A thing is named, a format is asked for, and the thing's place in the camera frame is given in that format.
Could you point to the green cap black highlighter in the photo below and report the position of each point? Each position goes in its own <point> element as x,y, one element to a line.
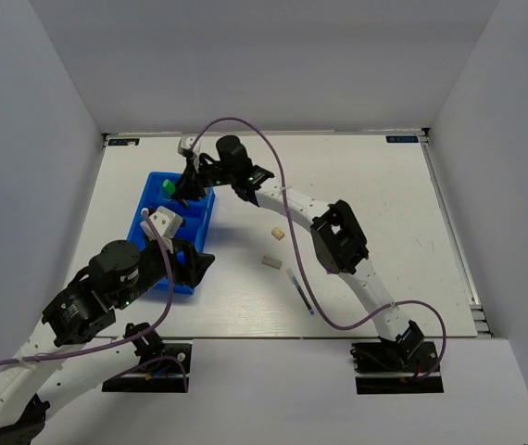
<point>167,189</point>

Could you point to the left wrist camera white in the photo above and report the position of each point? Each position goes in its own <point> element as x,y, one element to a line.
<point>167,223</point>

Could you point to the blue plastic compartment tray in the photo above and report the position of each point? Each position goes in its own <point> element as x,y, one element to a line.
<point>196,219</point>

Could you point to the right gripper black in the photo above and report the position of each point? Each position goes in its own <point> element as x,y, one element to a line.
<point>191,185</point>

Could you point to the left table corner label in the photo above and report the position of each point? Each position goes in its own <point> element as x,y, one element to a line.
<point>123,142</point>

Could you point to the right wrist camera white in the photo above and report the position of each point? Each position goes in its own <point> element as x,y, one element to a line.
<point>188,147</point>

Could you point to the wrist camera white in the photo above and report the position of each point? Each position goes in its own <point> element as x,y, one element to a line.
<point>167,223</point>
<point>188,147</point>

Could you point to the blue ink pen refill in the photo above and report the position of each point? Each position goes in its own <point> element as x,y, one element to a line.
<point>299,289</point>

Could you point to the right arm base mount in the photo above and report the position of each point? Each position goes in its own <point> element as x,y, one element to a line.
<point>379,371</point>

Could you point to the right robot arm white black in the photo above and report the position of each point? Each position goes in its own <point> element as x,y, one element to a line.
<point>339,243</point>

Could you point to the table corner label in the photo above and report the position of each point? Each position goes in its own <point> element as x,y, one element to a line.
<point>402,139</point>
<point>123,142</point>

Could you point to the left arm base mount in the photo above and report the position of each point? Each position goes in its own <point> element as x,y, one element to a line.
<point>169,375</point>

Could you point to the grey white eraser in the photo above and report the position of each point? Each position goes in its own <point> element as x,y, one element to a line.
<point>272,262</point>

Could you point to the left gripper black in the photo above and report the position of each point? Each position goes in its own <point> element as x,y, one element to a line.
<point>193,271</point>

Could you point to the right table corner label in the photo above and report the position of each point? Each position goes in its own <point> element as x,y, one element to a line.
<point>402,139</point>

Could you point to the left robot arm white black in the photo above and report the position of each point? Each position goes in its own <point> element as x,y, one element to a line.
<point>54,366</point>

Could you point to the small tan eraser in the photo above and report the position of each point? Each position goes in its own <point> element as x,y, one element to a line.
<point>278,233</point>

